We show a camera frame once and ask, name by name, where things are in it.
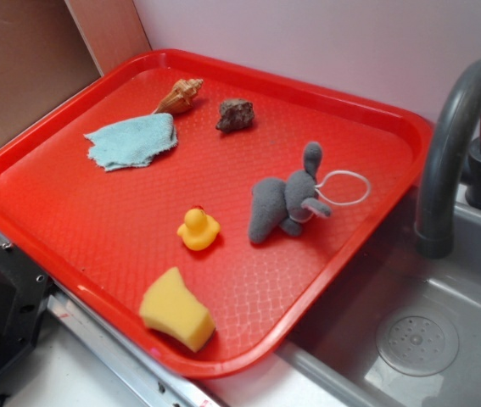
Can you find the tan seashell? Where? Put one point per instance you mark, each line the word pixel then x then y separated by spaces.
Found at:
pixel 180 99

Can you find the yellow sponge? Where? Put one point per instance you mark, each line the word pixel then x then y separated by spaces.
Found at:
pixel 169 307

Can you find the gray plush animal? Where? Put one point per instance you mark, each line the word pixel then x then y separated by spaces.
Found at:
pixel 289 204

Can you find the brown cardboard panel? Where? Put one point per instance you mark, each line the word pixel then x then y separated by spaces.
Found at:
pixel 50 50

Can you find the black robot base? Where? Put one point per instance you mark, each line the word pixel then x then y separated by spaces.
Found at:
pixel 24 287

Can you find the yellow rubber duck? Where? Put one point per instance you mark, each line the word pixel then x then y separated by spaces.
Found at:
pixel 198 229

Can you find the light blue cloth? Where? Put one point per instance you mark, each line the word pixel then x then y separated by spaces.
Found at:
pixel 132 143

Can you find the red plastic tray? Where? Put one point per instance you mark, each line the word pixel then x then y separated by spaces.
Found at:
pixel 106 236

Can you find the gray sink basin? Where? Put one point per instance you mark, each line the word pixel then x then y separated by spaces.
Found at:
pixel 395 328

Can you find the gray faucet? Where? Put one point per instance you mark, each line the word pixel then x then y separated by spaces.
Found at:
pixel 454 157

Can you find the brown rock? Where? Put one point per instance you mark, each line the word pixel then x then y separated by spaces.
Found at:
pixel 235 114

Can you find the metal rail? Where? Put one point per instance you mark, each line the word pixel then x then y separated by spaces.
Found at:
pixel 151 384

